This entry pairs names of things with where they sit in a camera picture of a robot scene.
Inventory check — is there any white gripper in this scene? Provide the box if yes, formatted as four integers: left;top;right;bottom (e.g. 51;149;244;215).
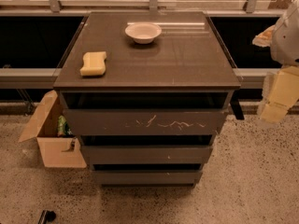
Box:
252;0;299;123

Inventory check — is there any grey drawer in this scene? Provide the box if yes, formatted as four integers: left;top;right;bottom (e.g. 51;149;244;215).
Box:
93;171;202;186
64;109;226;136
81;146;212;164

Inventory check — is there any dark grey drawer cabinet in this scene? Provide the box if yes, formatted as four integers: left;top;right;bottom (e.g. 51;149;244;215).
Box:
54;11;240;175

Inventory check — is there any grey top drawer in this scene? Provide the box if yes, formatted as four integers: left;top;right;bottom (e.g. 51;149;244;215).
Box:
64;109;226;136

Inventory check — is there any grey bottom drawer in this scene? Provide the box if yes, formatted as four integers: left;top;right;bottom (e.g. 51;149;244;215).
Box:
93;171;202;186

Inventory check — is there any open cardboard box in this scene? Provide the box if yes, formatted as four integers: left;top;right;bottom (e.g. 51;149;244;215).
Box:
19;91;87;168

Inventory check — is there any white bowl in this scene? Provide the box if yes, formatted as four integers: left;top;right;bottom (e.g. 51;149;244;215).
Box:
125;22;162;44

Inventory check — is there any yellow sponge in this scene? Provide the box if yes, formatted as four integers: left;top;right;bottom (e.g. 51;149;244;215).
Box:
80;51;107;77

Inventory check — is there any green snack bag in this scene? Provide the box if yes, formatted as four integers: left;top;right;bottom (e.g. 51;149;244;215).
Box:
57;115;72;136

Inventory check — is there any black object on floor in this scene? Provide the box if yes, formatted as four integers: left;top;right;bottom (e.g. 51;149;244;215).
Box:
37;210;56;224

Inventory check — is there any grey metal window rail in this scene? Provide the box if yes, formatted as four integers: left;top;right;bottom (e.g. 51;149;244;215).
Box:
0;68;61;89

